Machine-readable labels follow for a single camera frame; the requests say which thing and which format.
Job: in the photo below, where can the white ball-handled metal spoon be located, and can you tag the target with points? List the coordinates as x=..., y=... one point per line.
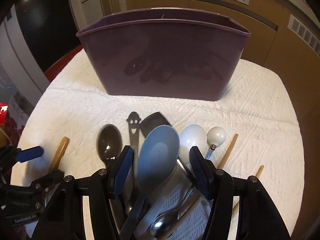
x=216, y=136

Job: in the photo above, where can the dark brown spoon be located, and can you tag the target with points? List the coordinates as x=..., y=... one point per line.
x=109, y=143

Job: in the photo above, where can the blue plastic serving spoon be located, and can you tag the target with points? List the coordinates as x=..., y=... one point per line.
x=156, y=161

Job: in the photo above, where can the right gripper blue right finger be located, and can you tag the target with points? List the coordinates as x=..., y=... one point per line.
x=202, y=169

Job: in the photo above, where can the dark spatula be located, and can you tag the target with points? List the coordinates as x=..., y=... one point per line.
x=151, y=122

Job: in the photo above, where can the red snack bag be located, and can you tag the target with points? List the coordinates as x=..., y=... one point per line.
x=11, y=127

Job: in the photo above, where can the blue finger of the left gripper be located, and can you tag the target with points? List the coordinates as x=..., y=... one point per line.
x=51, y=179
x=29, y=154

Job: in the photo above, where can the white textured table cloth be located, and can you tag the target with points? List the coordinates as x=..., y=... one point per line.
x=255, y=106

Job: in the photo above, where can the smiley face metal utensil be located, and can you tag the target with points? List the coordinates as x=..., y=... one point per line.
x=134, y=123

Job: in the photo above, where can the wooden handled utensil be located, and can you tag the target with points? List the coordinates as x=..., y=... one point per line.
x=59, y=154

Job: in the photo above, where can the wooden chopstick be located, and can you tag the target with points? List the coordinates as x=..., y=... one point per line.
x=228, y=152
x=236, y=207

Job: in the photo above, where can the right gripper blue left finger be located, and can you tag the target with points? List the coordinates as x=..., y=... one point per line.
x=119, y=172

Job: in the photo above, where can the purple plastic utensil bin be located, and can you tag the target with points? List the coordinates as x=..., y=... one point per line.
x=165, y=52

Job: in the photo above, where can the shiny steel spoon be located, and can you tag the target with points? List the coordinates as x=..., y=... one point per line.
x=166, y=221

